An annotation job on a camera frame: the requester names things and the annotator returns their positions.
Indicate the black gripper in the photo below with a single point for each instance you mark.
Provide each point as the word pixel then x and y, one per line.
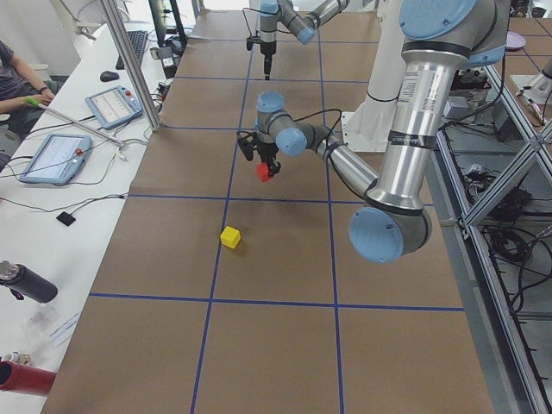
pixel 267 152
pixel 267 51

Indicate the red block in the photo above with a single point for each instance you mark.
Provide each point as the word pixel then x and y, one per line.
pixel 263 172

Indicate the yellow block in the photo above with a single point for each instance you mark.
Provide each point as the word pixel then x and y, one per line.
pixel 230 237

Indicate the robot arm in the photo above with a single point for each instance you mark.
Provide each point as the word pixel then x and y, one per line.
pixel 273 12
pixel 441 37

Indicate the black keyboard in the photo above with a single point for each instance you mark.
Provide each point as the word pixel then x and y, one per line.
pixel 138 42

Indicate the far blue teach pendant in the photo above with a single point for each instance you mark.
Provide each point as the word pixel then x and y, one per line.
pixel 114 107

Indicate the blue teach pendant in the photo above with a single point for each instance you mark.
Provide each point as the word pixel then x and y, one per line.
pixel 114 107
pixel 57 160

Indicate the black computer mouse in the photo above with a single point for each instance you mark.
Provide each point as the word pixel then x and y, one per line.
pixel 108 76

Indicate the small black square pad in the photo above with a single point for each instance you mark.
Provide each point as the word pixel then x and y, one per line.
pixel 66 218

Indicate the near blue teach pendant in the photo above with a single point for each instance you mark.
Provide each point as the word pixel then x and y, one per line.
pixel 57 160

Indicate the seated person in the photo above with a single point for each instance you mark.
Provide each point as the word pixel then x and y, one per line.
pixel 19 82

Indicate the black water bottle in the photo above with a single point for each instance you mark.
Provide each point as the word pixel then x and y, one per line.
pixel 25 283

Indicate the red cylinder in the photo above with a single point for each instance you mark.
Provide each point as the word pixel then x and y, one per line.
pixel 26 379

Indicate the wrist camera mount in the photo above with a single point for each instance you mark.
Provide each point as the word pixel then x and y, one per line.
pixel 251 41
pixel 247 142

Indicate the white camera pedestal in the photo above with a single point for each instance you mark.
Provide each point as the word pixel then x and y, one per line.
pixel 367 128

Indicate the aluminium frame post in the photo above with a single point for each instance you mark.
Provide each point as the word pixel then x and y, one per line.
pixel 132 66

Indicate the aluminium frame rack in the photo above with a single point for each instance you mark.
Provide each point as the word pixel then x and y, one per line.
pixel 493 172

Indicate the metal rod green handle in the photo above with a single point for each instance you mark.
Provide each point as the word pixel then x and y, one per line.
pixel 80 124

